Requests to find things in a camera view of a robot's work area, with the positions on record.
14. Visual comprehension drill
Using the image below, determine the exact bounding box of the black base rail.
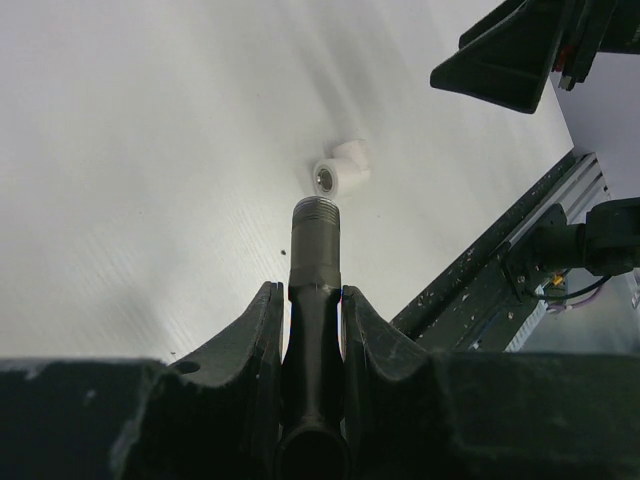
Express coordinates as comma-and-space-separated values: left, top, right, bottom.
391, 152, 606, 351

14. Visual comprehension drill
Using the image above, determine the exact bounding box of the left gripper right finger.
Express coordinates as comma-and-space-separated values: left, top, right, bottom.
342, 287, 639, 479

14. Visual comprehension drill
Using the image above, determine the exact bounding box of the white elbow fitting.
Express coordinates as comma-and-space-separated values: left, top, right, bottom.
312, 139, 371, 200

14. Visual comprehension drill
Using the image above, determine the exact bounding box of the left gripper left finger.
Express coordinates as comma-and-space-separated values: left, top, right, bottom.
1, 283, 283, 479

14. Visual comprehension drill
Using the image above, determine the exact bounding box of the white slotted cable duct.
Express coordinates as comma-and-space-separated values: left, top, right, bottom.
504, 299, 566, 353

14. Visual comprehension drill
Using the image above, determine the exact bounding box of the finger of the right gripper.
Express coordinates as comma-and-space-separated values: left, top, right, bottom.
430, 0, 570, 114

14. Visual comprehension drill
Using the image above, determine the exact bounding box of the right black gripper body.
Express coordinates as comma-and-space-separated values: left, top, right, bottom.
552, 0, 639, 91

